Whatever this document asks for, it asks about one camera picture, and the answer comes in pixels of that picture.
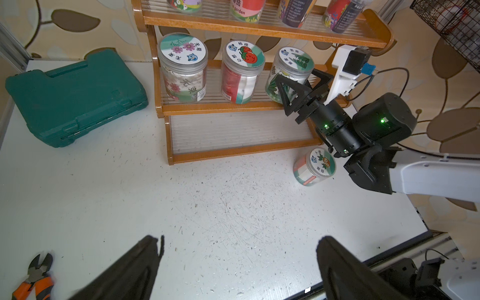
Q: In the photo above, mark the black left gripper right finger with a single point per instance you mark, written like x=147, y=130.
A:
x=344, y=277

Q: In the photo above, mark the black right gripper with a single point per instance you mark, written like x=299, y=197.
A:
x=307, y=101

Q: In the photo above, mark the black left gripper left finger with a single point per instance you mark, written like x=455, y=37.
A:
x=131, y=277

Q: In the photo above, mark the green lid seed jar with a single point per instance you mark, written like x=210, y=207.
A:
x=291, y=63

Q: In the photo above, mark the tomato lid seed jar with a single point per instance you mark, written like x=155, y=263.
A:
x=242, y=64

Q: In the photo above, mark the small clear seed cup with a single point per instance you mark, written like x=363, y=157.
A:
x=293, y=13

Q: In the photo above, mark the lidded seed jar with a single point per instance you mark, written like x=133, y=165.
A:
x=315, y=166

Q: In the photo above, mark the red label seed cup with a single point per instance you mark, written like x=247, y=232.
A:
x=248, y=11

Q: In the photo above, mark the flower lid seed jar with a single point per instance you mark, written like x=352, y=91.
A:
x=183, y=61

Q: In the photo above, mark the purple label seed cup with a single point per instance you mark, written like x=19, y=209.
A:
x=186, y=6

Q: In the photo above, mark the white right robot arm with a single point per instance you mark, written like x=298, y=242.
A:
x=371, y=140

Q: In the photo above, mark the wooden three-tier shelf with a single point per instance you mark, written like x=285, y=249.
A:
x=215, y=71

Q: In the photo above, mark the orange black pliers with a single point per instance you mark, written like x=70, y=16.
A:
x=38, y=280

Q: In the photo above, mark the green plastic tool case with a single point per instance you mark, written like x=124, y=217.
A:
x=64, y=104

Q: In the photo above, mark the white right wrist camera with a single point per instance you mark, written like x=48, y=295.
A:
x=350, y=62

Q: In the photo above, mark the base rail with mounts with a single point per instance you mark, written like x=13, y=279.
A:
x=428, y=267

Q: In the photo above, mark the black wire basket right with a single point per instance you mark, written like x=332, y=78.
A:
x=457, y=22

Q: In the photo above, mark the aluminium frame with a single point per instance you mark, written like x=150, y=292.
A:
x=13, y=51

